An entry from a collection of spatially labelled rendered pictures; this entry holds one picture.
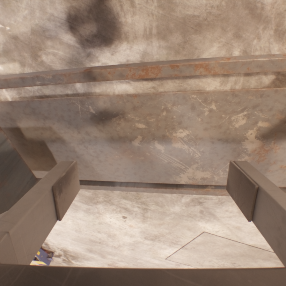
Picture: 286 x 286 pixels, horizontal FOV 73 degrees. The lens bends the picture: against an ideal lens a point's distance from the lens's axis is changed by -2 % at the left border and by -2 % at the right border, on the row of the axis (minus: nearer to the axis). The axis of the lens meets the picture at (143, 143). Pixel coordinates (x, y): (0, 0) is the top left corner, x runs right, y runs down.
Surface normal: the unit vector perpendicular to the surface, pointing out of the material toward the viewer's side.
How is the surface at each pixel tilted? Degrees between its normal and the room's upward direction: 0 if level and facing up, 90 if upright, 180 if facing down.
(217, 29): 0
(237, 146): 0
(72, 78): 0
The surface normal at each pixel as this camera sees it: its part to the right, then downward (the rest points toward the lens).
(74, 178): 1.00, 0.00
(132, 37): -0.15, 0.66
